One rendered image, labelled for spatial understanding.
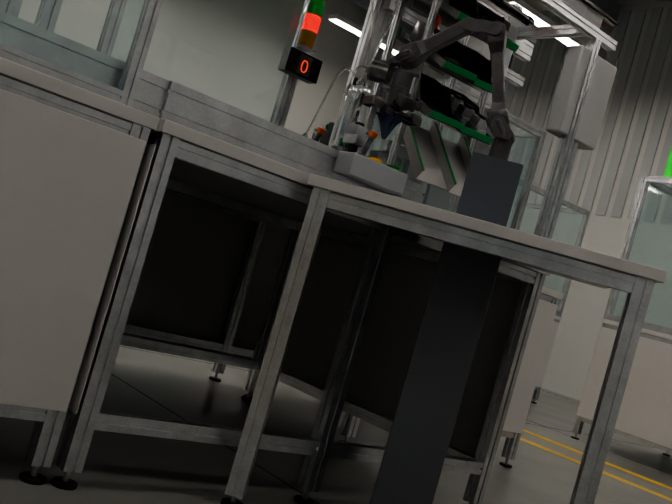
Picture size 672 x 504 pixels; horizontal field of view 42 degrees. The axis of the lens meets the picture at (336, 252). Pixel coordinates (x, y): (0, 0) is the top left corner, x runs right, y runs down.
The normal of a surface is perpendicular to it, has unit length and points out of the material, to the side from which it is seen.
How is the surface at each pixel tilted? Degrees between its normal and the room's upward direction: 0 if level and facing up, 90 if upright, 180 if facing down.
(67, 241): 90
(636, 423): 90
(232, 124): 90
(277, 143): 90
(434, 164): 45
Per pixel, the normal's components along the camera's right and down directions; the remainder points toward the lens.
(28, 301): 0.62, 0.15
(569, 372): -0.75, -0.24
